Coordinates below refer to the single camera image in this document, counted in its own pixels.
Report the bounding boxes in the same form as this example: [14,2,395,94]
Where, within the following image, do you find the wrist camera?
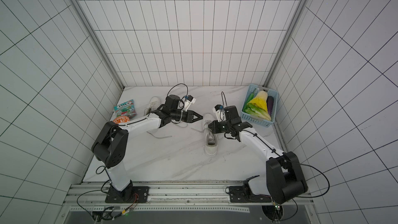
[183,95,196,112]
[213,104,225,122]

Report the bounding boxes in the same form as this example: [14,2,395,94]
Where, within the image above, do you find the white sneaker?
[143,96,173,140]
[192,113,218,156]

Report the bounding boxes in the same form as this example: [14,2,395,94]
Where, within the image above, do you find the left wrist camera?
[183,95,196,112]

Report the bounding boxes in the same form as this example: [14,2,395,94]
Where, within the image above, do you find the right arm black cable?
[264,161,331,222]

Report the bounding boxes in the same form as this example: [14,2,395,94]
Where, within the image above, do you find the purple eggplant toy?
[266,96,274,116]

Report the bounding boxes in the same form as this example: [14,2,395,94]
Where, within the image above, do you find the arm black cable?
[264,161,331,222]
[76,166,139,222]

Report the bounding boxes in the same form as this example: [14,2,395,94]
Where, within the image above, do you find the light blue plastic basket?
[241,84,279,127]

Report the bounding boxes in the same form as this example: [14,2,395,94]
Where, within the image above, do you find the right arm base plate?
[225,186,272,203]

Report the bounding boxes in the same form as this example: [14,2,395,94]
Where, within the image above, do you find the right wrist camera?
[213,104,225,122]

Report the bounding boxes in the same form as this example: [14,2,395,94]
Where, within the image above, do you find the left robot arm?
[91,94,203,194]

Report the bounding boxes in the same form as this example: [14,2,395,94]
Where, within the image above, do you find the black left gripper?
[171,109,203,123]

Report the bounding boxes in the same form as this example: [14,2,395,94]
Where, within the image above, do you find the orange patterned bowl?
[113,116,130,124]

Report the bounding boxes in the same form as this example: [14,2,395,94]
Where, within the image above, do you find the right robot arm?
[208,105,308,204]

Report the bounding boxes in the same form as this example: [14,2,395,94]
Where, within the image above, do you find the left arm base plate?
[105,186,150,204]

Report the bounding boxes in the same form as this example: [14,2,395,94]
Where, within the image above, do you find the green snack packet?
[114,100,136,119]

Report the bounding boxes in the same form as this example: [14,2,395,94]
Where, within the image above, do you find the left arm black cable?
[76,166,139,222]

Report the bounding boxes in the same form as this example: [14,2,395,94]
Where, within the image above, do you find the aluminium mounting rail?
[61,181,313,216]

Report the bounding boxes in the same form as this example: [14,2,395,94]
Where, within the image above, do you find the green lettuce toy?
[243,103,272,121]

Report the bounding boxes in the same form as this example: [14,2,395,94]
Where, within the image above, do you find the green chili pepper toy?
[245,91,256,106]

